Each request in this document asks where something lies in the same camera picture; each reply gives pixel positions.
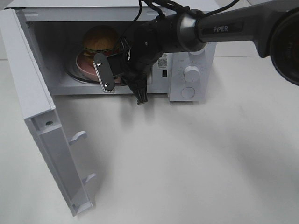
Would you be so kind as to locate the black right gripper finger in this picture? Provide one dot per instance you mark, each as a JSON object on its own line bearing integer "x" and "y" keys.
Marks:
{"x": 137, "y": 83}

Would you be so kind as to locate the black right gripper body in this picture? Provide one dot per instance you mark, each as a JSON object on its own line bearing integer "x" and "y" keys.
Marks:
{"x": 136, "y": 61}

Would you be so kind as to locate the toy hamburger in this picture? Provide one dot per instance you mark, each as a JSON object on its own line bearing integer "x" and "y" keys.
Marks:
{"x": 100, "y": 39}

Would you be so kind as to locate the pink round plate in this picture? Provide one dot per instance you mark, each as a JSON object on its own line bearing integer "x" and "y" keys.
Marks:
{"x": 85, "y": 68}

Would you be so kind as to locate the round door release button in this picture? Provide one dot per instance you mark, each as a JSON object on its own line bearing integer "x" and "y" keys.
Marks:
{"x": 188, "y": 92}

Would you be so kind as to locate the white timer knob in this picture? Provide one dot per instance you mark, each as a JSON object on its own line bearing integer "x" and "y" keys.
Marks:
{"x": 191, "y": 74}

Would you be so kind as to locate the white microwave door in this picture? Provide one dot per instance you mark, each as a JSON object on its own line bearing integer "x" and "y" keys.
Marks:
{"x": 39, "y": 111}

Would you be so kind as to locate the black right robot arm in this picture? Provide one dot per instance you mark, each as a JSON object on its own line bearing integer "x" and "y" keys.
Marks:
{"x": 272, "y": 26}

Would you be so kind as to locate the white warning label sticker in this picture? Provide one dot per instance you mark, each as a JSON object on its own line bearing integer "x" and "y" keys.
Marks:
{"x": 162, "y": 62}

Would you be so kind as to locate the white upper power knob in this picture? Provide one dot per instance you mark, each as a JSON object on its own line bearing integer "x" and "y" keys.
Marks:
{"x": 195, "y": 53}

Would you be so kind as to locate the glass microwave turntable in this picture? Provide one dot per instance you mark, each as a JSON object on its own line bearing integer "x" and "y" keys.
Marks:
{"x": 70, "y": 67}

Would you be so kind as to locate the white microwave oven body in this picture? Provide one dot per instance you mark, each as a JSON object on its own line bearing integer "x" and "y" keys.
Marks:
{"x": 43, "y": 40}

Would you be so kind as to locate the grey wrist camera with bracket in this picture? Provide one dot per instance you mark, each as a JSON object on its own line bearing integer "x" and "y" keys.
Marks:
{"x": 108, "y": 66}

